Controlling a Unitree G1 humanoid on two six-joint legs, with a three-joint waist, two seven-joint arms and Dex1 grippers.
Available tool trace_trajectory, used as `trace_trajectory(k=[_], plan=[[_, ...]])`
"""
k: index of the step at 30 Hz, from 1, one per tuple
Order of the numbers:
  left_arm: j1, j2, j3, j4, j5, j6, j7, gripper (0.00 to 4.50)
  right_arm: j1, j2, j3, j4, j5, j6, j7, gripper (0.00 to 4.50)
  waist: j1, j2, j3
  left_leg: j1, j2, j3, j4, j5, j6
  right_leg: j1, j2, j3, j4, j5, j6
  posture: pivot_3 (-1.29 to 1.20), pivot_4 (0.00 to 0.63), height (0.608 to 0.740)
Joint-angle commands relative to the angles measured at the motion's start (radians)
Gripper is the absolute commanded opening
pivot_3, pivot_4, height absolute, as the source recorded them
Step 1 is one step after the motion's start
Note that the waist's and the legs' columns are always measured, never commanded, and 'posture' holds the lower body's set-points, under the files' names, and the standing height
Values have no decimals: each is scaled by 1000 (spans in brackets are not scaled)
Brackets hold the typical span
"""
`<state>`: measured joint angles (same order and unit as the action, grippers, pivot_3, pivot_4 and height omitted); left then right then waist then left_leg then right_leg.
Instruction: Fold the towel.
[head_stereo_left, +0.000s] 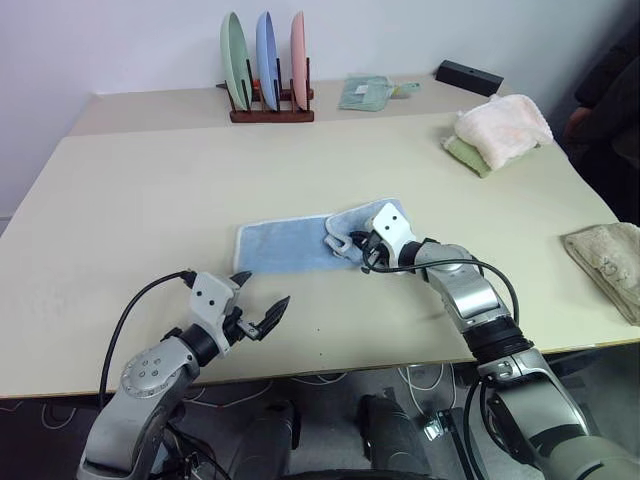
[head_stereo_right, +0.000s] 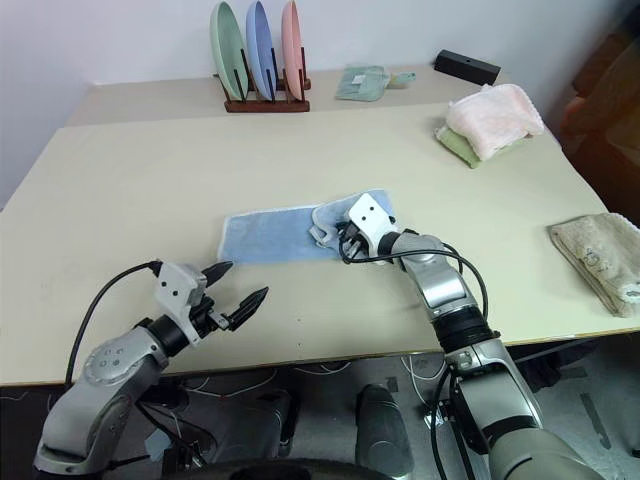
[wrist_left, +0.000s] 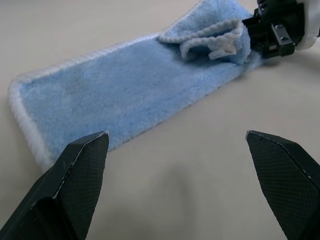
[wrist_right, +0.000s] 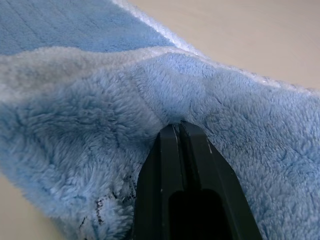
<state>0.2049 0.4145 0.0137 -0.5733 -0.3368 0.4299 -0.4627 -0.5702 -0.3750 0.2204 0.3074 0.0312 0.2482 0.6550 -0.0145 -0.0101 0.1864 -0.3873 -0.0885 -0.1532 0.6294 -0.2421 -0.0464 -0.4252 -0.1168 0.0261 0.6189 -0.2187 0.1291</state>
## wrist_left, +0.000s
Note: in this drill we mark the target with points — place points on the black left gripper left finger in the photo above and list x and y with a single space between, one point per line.
75 190

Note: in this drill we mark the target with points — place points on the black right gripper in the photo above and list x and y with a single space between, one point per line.
282 22

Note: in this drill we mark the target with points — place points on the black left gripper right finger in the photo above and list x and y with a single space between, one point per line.
287 185

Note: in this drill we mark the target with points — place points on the light blue fluffy towel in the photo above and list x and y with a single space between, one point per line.
120 100

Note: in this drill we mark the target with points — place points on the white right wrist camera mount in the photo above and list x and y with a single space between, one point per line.
311 22

